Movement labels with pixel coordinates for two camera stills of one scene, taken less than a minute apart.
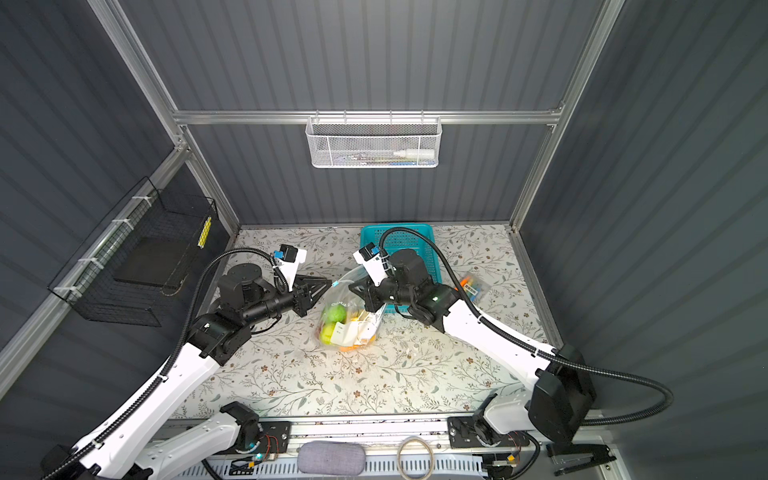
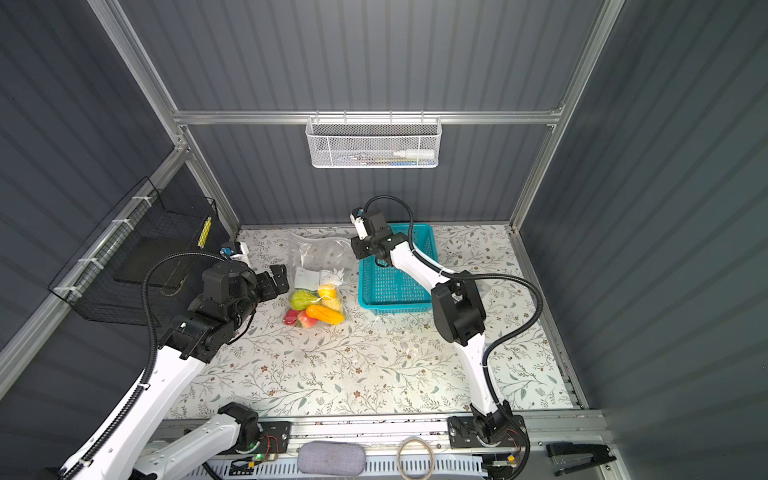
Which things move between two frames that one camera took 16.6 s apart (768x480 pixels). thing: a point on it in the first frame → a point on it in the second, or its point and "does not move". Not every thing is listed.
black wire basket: [150, 245] does not move
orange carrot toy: [355, 347] → [324, 314]
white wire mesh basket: [368, 142] does not move
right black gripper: [369, 292] → [358, 246]
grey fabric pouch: [331, 458] does not move
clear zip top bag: [344, 321] → [322, 272]
